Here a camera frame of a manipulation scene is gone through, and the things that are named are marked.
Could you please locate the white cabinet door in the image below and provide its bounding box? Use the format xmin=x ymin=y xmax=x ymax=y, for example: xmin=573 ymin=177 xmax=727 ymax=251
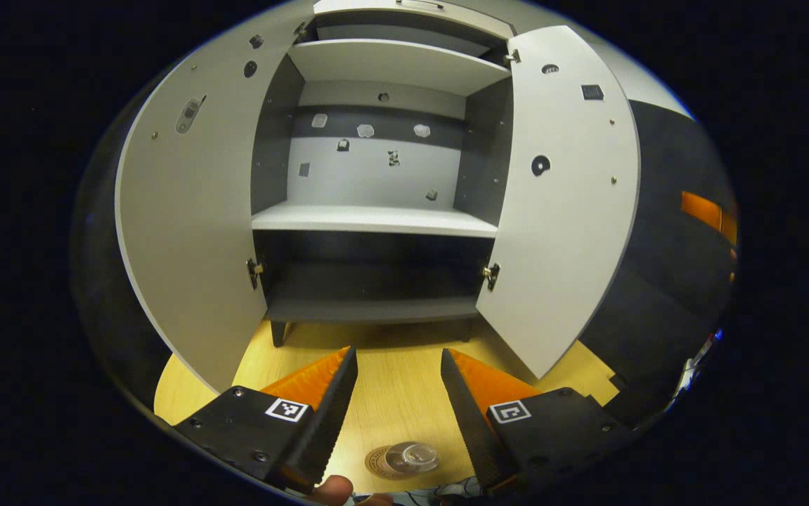
xmin=115 ymin=7 xmax=306 ymax=394
xmin=476 ymin=26 xmax=641 ymax=380

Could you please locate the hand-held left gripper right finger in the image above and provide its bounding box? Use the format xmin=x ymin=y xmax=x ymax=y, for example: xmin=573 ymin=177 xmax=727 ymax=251
xmin=441 ymin=347 xmax=634 ymax=495

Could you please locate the black cable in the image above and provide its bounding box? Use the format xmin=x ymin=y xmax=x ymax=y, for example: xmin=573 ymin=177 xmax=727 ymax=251
xmin=404 ymin=481 xmax=482 ymax=505

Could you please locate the black backdrop cloth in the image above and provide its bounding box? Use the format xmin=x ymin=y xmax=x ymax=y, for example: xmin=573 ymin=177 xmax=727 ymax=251
xmin=70 ymin=70 xmax=741 ymax=429

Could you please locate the white cabinet shelf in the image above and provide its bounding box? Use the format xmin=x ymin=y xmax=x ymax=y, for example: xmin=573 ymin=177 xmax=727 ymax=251
xmin=251 ymin=202 xmax=500 ymax=238
xmin=287 ymin=39 xmax=512 ymax=97

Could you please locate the white cabinet drawer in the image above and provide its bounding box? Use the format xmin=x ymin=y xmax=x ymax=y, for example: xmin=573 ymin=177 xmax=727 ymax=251
xmin=314 ymin=0 xmax=514 ymax=39

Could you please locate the clear bottle pink label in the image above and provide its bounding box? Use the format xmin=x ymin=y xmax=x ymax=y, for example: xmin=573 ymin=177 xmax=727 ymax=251
xmin=382 ymin=441 xmax=440 ymax=475

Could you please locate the round brown coaster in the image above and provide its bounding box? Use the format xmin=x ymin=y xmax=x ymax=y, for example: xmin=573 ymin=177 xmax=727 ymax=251
xmin=365 ymin=445 xmax=422 ymax=481

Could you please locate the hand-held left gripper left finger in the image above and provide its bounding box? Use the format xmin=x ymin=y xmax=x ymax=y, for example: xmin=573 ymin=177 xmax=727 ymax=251
xmin=174 ymin=346 xmax=359 ymax=494

